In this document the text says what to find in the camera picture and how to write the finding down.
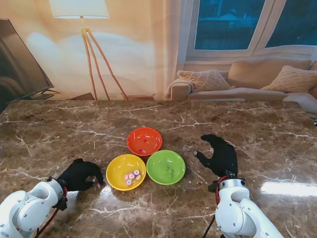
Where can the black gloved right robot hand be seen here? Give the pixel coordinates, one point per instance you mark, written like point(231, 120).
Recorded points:
point(224, 156)

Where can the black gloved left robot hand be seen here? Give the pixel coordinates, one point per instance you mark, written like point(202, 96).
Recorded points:
point(79, 173)

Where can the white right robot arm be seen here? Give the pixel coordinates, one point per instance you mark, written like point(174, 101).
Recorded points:
point(237, 213)

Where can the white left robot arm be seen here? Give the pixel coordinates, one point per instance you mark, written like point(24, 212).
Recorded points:
point(27, 208)

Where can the yellow plastic bowl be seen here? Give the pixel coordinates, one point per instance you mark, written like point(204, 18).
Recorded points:
point(119, 168)

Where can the green plastic bowl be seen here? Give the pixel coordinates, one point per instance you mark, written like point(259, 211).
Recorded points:
point(161, 160)

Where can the beige sofa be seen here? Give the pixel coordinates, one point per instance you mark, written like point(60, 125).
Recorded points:
point(247, 94)

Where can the orange plastic bowl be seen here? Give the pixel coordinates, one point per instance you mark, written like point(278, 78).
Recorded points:
point(151, 135)

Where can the cream knitted pillow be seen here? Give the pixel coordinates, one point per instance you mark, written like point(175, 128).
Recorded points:
point(203, 80)
point(292, 79)

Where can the black white striped object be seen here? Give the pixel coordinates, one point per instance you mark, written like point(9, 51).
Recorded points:
point(315, 123)

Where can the sheer cream curtain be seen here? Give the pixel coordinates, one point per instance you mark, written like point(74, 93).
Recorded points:
point(171, 49)

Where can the dark flat screen television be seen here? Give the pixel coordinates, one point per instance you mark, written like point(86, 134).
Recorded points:
point(15, 62)

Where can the white framed window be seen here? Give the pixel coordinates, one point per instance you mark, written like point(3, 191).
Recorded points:
point(223, 24)

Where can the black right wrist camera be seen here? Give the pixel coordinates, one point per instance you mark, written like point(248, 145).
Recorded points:
point(213, 186)

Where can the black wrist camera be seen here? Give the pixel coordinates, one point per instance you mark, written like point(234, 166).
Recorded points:
point(64, 202)
point(213, 186)

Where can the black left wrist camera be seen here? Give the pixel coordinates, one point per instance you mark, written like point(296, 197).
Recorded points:
point(64, 202)

